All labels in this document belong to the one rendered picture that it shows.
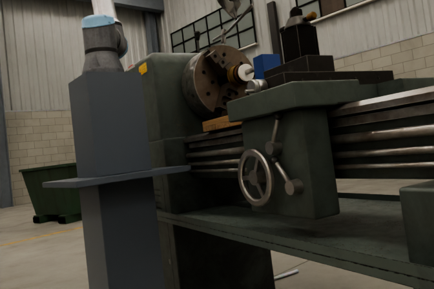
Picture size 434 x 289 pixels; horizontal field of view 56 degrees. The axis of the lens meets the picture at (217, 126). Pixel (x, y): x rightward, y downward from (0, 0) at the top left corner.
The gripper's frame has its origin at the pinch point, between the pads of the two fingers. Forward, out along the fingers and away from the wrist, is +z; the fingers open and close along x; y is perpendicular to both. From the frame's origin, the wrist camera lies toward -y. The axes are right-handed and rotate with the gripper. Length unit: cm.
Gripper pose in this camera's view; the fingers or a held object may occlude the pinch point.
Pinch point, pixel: (233, 15)
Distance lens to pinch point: 172.2
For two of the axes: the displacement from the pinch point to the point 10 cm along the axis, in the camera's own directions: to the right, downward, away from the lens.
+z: 3.5, 9.4, 0.7
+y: 4.8, -1.1, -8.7
